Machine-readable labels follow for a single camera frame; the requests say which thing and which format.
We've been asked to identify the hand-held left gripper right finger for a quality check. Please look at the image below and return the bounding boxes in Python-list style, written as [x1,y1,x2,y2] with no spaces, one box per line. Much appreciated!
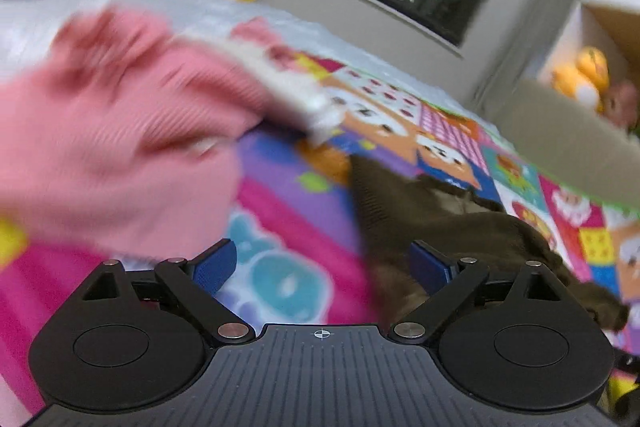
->
[390,241,564,347]

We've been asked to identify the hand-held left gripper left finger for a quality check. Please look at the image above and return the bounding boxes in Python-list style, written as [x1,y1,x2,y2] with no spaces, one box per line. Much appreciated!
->
[81,238,254,346]

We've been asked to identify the olive dotted garment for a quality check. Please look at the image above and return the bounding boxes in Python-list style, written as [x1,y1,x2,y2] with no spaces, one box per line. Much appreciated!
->
[349,155,632,334]

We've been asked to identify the pink ribbed garment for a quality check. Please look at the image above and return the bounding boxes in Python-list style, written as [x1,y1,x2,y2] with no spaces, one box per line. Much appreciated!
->
[0,4,346,258]

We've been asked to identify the colourful printed play mat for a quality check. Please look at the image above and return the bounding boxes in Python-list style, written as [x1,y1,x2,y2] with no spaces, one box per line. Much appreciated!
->
[0,52,640,427]

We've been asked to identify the beige padded headboard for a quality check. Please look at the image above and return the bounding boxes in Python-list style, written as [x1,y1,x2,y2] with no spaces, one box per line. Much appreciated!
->
[492,79,640,208]

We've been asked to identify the small pink cloth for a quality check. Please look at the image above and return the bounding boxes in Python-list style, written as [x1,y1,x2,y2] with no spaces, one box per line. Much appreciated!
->
[231,18,283,52]

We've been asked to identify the yellow plush duck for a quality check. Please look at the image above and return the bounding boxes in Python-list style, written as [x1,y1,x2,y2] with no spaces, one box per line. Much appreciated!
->
[550,46,612,114]

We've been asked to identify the white bedspread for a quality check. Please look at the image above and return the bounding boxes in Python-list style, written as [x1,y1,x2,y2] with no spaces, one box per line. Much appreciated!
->
[0,0,501,118]

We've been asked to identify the pink plush toy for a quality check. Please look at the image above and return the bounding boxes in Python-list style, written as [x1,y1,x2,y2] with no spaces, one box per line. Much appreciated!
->
[602,79,640,128]

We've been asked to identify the wooden shelf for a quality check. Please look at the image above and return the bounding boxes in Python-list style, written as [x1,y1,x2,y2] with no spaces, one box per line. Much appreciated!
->
[579,1,640,62]

